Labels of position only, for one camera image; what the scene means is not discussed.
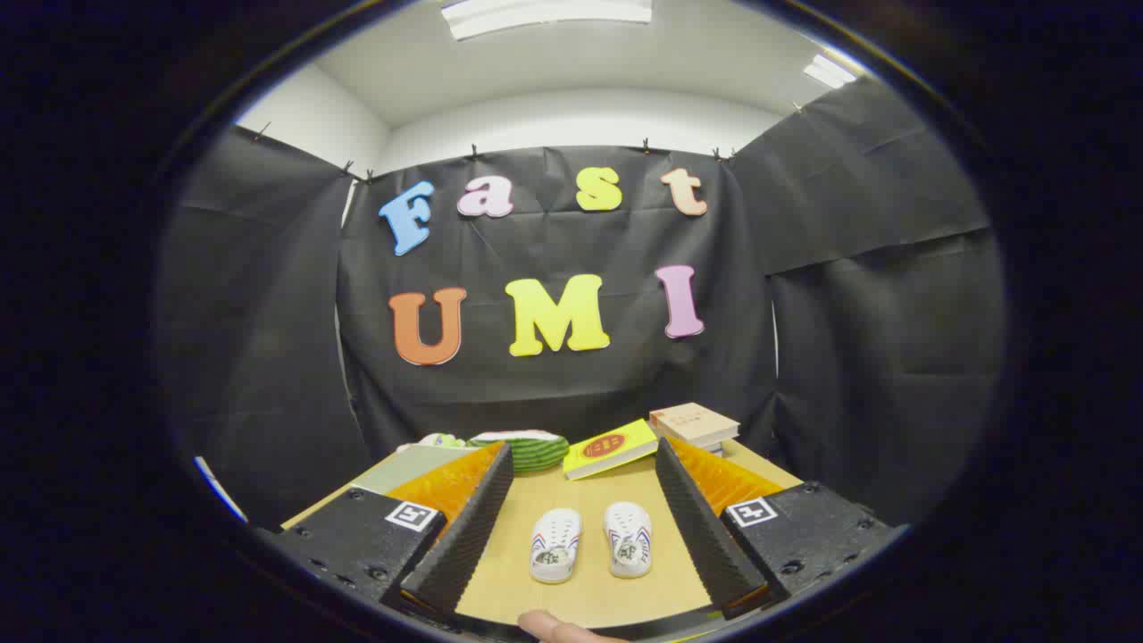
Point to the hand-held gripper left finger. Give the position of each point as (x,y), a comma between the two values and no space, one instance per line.
(464,536)

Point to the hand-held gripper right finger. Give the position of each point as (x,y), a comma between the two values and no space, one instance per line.
(701,536)

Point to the white shoe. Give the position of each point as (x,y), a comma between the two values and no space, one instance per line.
(628,534)
(555,536)

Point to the beige fabric storage box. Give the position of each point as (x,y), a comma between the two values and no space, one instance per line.
(411,466)

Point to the white book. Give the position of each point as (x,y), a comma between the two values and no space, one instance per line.
(725,444)

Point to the pink green plush toy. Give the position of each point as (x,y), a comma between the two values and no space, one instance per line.
(439,441)

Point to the watermelon slice plush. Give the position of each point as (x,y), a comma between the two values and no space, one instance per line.
(527,451)

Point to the tan cover book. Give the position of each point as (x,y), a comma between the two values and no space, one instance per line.
(692,420)

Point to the yellow book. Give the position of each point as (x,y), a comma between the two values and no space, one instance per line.
(612,445)

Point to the small ceiling light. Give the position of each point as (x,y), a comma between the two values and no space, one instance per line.
(829,71)

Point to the long ceiling light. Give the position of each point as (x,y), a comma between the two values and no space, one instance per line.
(545,13)

